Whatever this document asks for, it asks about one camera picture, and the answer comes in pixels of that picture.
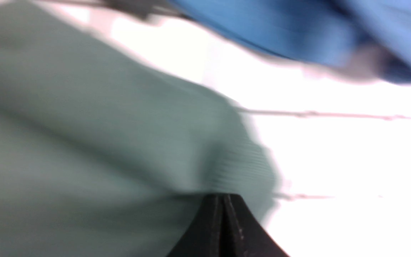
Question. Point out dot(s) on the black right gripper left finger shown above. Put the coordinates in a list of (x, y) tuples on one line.
[(202, 238)]

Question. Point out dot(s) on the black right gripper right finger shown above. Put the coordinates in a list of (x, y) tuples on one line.
[(242, 234)]

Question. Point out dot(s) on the green long-sleeve top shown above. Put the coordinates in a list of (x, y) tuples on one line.
[(101, 156)]

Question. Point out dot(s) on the white grid-pattern tablecloth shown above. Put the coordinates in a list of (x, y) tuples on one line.
[(343, 147)]

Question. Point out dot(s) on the blue garment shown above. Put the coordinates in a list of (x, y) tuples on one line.
[(326, 32)]

